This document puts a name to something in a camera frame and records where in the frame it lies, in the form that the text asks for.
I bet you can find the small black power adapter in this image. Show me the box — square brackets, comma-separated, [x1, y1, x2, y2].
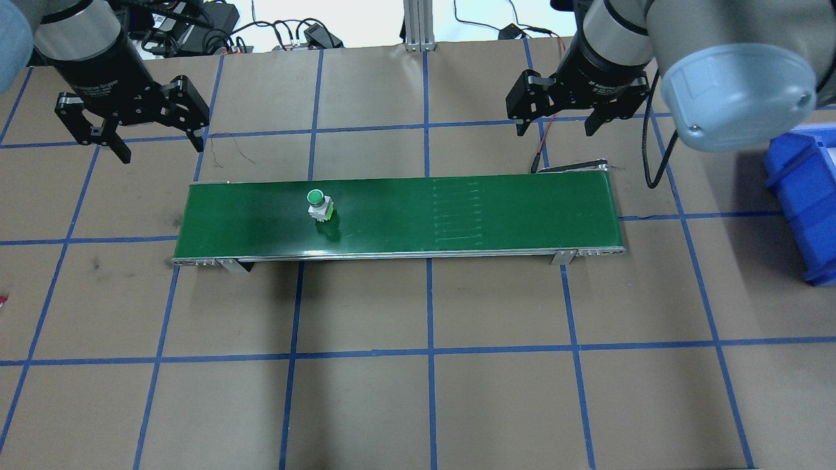
[304, 23, 344, 50]

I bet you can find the large black power adapter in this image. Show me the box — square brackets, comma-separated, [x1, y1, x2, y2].
[140, 3, 241, 56]

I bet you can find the red and black wire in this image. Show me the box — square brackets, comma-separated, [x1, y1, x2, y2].
[532, 36, 564, 174]

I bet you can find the black camera cable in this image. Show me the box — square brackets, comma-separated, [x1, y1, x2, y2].
[642, 69, 680, 190]

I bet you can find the blue open-front plastic bin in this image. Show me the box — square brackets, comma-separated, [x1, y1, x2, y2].
[765, 133, 836, 287]

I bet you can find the green conveyor belt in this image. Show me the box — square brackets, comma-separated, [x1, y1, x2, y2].
[171, 159, 626, 267]

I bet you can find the aluminium profile post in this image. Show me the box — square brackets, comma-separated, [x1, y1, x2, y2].
[402, 0, 436, 52]

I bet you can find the green push button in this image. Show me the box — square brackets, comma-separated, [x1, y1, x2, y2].
[306, 189, 336, 223]

